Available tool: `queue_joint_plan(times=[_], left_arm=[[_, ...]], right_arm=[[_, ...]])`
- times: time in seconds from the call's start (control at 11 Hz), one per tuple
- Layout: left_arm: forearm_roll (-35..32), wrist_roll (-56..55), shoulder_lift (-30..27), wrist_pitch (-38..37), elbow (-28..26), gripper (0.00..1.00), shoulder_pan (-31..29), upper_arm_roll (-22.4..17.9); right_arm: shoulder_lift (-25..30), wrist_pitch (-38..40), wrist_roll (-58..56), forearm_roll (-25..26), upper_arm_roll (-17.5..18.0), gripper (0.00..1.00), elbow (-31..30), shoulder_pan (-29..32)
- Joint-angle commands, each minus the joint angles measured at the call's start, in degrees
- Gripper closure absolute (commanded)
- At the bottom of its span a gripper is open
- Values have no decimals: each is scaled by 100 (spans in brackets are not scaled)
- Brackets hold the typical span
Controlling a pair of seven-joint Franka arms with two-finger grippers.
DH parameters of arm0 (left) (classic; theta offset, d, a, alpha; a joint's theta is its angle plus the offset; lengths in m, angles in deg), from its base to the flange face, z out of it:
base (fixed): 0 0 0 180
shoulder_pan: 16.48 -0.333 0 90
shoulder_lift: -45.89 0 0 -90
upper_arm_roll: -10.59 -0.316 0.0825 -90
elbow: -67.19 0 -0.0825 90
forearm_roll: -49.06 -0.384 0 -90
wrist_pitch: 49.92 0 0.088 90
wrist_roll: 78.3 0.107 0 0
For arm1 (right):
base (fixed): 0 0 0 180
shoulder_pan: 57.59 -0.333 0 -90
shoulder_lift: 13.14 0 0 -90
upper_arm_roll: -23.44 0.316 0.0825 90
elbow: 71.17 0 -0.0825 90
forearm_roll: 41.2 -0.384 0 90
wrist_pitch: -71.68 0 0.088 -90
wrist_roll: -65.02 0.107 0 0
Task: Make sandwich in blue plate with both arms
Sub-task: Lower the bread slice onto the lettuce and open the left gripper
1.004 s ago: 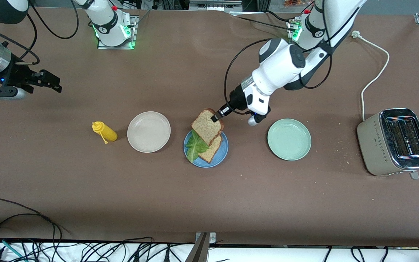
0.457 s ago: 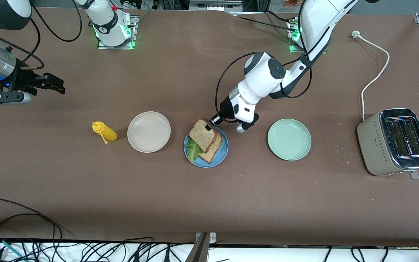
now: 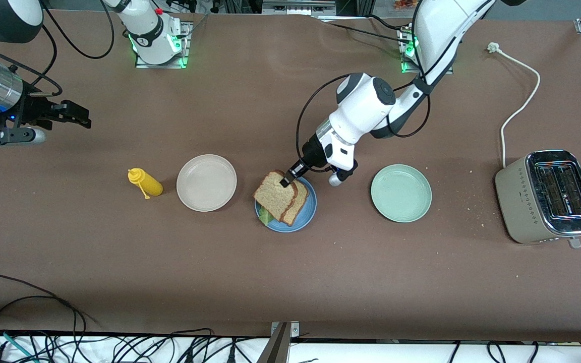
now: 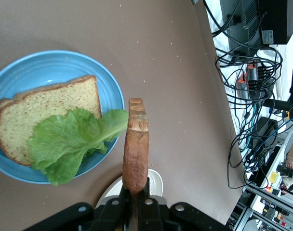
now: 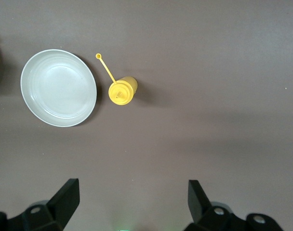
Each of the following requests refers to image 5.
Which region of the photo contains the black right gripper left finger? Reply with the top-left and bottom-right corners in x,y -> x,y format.
0,178 -> 80,231

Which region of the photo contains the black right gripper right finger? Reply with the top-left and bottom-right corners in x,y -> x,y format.
185,180 -> 284,231

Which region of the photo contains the yellow mustard squeeze bottle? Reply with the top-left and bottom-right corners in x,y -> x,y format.
95,53 -> 138,106

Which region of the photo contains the beige round plate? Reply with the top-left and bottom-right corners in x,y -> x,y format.
20,49 -> 98,128

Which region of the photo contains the brown table cover mat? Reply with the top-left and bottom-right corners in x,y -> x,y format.
0,0 -> 293,231

